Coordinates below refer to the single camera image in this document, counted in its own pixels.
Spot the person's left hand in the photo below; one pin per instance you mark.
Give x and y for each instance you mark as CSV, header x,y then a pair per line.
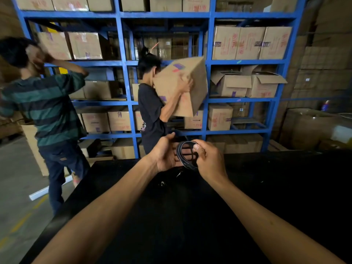
x,y
162,156

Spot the open-flap cardboard box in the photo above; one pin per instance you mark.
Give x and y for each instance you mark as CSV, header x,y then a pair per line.
x,y
264,86
233,86

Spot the white plastic pipe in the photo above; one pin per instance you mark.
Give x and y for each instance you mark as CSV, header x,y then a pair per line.
x,y
41,192

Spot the flattened cardboard pile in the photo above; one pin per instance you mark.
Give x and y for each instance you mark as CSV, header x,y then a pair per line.
x,y
8,129

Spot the person's left forearm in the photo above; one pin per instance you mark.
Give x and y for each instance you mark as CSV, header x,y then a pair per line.
x,y
104,214

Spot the large open-top cardboard bin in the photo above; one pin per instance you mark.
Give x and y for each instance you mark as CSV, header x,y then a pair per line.
x,y
305,129

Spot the white plastic container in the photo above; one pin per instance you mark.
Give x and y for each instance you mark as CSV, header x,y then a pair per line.
x,y
341,134

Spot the person's right hand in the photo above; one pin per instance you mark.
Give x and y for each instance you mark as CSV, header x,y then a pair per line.
x,y
213,164

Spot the rows of shelved cardboard boxes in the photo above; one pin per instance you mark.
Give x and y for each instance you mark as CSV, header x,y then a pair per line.
x,y
225,42

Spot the tall plain cardboard box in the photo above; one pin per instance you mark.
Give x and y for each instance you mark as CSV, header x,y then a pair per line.
x,y
33,142

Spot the person's right forearm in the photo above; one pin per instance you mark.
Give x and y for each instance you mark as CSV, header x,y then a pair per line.
x,y
264,225

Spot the purple-labelled tilted carton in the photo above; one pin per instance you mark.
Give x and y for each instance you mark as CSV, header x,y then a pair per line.
x,y
189,79

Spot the pile of stacked brown cartons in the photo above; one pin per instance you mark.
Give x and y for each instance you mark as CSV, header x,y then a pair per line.
x,y
324,60

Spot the blue metal shelf rack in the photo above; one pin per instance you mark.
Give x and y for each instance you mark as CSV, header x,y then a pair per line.
x,y
165,15

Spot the person's right thumb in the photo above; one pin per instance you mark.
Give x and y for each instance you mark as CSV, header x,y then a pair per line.
x,y
198,151

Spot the person's left thumb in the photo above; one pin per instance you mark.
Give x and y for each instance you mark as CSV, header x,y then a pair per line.
x,y
169,137

